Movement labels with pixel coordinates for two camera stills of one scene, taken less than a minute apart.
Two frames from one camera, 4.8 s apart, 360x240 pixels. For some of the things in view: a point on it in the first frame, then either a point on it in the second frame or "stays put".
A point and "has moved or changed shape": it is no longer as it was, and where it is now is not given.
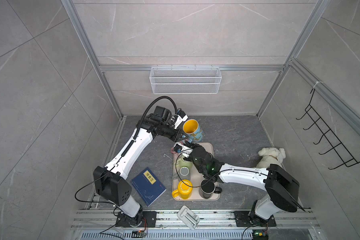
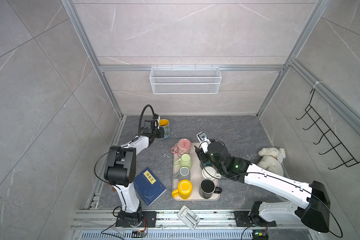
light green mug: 181,162 stays put
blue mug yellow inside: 192,131 has moved or changed shape
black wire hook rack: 347,159 stays put
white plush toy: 270,155 stays put
